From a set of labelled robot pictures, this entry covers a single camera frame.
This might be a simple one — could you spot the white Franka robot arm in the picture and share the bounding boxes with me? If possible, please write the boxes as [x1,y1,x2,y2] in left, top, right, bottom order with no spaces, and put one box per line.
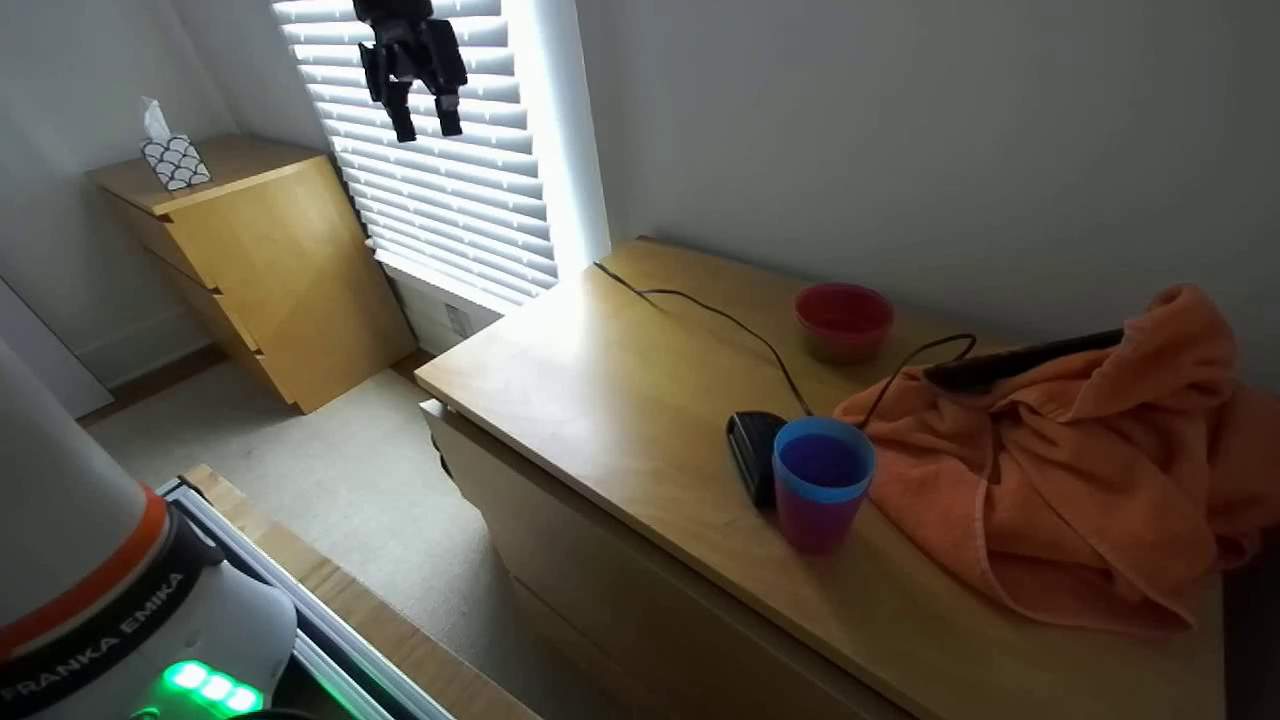
[0,344,453,720]

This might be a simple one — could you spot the blue and purple cup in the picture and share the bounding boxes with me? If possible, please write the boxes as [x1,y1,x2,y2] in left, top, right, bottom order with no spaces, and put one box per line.
[774,418,876,551]

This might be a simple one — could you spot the black power cord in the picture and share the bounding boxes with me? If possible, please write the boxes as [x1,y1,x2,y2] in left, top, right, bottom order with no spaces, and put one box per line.
[593,259,979,433]

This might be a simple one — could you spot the small wooden side cabinet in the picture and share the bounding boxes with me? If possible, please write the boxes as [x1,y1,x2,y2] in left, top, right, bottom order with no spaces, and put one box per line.
[92,138,416,414]

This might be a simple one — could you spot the patterned tissue box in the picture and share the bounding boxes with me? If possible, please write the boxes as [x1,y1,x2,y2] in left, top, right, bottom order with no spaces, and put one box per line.
[141,98,211,192]

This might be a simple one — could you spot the orange towel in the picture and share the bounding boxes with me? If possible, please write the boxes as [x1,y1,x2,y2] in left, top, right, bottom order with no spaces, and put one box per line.
[835,283,1280,638]

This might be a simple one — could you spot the black oval device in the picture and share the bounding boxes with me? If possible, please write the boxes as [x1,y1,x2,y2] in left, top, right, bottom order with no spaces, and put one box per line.
[726,414,783,514]

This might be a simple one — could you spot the black hair straightener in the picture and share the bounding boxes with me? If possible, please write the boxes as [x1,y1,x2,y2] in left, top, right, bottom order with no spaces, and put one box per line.
[924,330,1125,397]

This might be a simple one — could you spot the light wooden dresser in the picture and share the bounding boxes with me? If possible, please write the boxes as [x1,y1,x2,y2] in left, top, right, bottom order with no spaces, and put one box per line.
[422,242,1229,720]

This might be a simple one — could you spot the red bowl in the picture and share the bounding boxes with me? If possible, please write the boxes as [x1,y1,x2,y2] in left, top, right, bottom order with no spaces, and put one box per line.
[797,283,897,363]

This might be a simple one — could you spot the white window blinds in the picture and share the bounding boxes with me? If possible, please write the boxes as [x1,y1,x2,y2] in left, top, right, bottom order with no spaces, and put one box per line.
[274,0,558,313]

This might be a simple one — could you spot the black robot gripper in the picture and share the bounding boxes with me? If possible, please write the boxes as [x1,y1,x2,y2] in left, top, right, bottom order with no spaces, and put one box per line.
[352,0,470,143]

